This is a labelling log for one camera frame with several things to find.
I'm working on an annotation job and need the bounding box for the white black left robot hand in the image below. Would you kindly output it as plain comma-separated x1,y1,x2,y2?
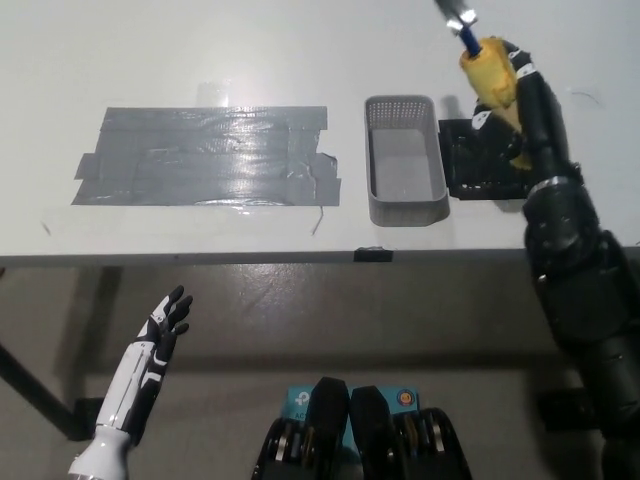
94,284,195,447

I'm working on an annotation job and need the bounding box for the hammer with yellow handle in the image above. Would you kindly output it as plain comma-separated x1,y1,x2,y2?
432,0,534,172

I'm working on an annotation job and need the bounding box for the black floor tape patch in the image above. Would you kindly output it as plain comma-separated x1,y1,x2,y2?
536,387,591,432

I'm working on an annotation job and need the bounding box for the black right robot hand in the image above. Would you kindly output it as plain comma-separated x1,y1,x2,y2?
469,38,584,194

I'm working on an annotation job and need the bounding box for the small black tape strip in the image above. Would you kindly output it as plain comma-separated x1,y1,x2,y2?
352,245,395,264

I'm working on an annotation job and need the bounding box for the grey duct tape patch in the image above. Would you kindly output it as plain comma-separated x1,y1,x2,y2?
69,105,342,208

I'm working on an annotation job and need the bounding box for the grey plastic basket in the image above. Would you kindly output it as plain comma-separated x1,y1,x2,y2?
363,94,450,227

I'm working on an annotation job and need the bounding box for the black table leg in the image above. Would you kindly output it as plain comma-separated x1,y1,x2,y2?
0,342,76,441

